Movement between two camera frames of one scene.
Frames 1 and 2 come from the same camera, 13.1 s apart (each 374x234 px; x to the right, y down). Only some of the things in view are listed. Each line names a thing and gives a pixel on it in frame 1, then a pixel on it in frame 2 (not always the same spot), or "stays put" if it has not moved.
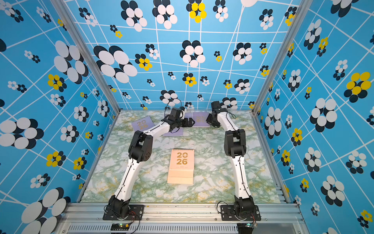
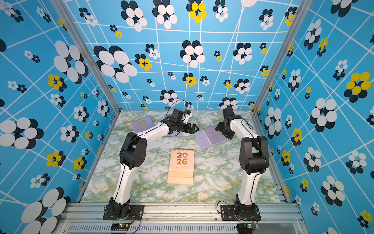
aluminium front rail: (178, 218) stays put
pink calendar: (182, 166) stays put
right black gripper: (208, 121) -> (219, 127)
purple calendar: (200, 119) -> (210, 137)
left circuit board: (120, 226) stays put
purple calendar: (142, 124) stays put
